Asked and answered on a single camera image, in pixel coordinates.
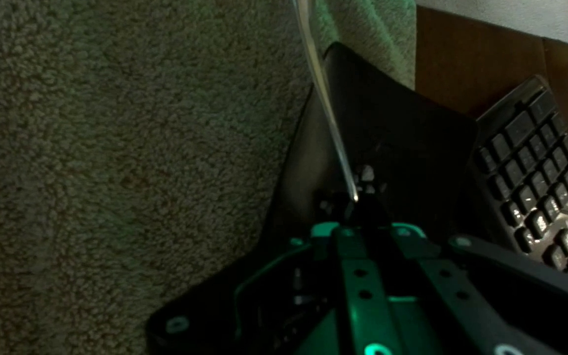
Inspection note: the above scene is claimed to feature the silver metal spoon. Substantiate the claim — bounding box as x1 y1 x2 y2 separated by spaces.
295 0 362 203

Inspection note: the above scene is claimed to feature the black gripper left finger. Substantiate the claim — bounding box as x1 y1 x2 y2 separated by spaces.
147 195 391 355

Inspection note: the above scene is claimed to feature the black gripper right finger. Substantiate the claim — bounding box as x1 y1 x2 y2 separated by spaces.
362 195 568 355

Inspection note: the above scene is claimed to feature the black computer keyboard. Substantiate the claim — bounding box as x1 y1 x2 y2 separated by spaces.
470 75 568 288

